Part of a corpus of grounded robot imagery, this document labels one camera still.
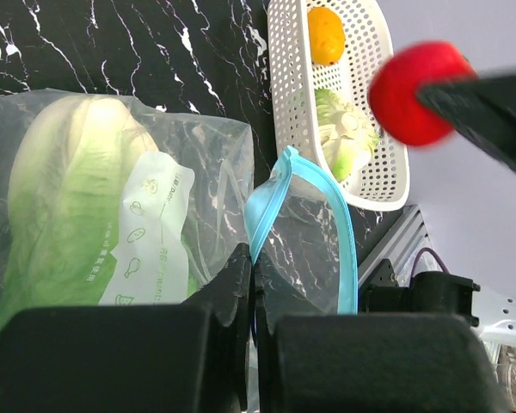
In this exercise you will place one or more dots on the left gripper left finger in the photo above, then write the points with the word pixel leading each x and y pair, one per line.
pixel 191 357

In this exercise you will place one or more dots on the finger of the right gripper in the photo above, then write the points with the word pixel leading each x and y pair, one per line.
pixel 482 110

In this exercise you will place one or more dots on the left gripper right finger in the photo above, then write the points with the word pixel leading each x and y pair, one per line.
pixel 370 362

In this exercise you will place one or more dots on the black marble pattern mat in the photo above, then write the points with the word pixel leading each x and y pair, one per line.
pixel 242 59

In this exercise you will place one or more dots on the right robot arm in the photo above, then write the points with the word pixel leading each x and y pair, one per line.
pixel 436 303

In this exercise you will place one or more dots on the fake red apple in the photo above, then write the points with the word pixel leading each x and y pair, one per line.
pixel 393 94

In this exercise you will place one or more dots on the fake white cauliflower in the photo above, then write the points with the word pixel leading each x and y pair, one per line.
pixel 348 138

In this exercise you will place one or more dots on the fake orange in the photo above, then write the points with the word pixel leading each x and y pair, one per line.
pixel 327 36

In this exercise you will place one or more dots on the clear zip top bag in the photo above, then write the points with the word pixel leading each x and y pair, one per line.
pixel 298 205

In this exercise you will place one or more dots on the white oval basket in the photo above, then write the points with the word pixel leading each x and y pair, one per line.
pixel 383 184

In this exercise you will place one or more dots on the fake green lettuce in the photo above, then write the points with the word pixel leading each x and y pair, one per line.
pixel 95 206

